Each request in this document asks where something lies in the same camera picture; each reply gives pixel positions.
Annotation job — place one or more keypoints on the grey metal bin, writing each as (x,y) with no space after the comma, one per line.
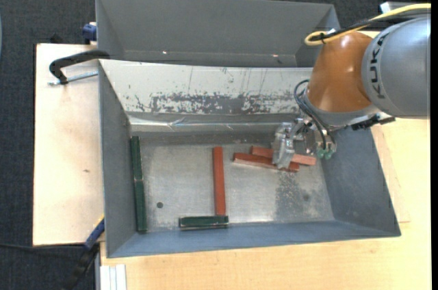
(205,25)

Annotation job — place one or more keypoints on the red-brown flat block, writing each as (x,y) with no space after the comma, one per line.
(253,160)
(304,159)
(219,179)

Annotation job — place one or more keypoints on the pale wood flat board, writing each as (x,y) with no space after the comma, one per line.
(66,145)

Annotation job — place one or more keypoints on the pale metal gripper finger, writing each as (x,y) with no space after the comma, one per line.
(288,157)
(278,152)

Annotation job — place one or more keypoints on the dark green flat block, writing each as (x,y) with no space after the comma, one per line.
(203,221)
(140,206)

